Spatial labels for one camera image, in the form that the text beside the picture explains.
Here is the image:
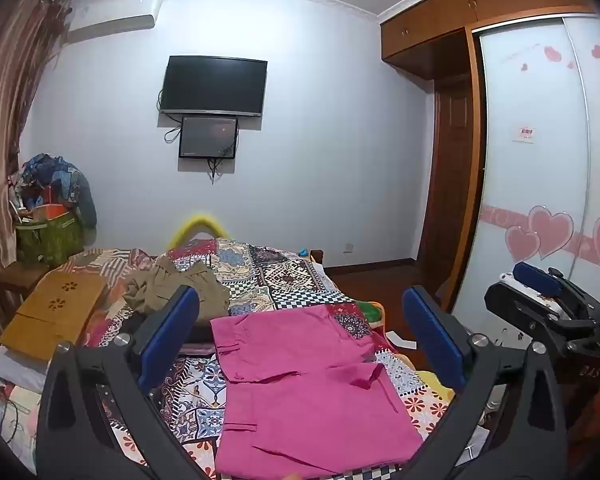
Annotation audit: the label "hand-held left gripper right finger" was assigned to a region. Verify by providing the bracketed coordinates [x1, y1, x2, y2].
[401, 286, 569, 480]

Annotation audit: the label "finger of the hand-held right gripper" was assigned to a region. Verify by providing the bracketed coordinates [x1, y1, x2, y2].
[512, 262, 600, 313]
[484, 282, 600, 348]

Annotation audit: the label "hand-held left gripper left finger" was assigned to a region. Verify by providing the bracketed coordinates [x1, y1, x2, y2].
[36, 285, 216, 480]

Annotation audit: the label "pink pants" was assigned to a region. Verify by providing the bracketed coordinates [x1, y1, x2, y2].
[210, 304, 426, 477]

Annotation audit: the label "khaki pants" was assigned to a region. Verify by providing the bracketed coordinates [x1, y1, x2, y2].
[124, 256, 231, 322]

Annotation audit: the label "white paper sheet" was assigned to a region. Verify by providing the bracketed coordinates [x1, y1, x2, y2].
[385, 331, 417, 350]

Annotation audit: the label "black folded garment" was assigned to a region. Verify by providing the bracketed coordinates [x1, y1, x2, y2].
[120, 309, 216, 345]

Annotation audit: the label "pink heart decal band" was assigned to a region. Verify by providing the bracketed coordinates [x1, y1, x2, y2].
[480, 204, 600, 279]

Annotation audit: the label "yellow curved object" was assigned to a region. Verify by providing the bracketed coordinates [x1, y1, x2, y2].
[172, 214, 231, 249]

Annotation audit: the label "brown wooden door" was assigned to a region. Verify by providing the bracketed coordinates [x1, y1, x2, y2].
[420, 72, 475, 307]

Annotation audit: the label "patchwork printed blanket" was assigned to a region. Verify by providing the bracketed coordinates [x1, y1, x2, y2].
[0, 237, 456, 480]

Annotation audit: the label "green bag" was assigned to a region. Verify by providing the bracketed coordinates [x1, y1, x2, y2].
[15, 205, 86, 267]

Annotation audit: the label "white folded cloth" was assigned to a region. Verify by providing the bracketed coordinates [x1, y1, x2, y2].
[0, 345, 47, 392]

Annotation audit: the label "wooden side table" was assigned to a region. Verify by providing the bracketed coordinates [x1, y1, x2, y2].
[0, 260, 52, 292]

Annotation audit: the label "wooden wardrobe with sliding doors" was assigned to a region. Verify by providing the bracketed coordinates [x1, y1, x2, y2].
[380, 0, 600, 313]

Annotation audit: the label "pile of colourful clothes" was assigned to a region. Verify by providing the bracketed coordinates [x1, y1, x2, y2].
[10, 154, 99, 233]

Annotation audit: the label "striped red curtain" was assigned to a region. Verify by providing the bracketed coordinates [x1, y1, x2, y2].
[0, 0, 72, 311]

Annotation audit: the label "white air conditioner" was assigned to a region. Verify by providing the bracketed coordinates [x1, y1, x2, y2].
[66, 0, 157, 44]

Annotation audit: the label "small black wall monitor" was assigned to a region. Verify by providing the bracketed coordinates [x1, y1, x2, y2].
[178, 116, 239, 160]

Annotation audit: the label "black television cable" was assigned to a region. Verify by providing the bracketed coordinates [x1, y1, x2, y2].
[156, 89, 182, 144]

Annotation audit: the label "black wall television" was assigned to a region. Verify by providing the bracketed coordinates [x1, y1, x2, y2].
[159, 56, 269, 119]

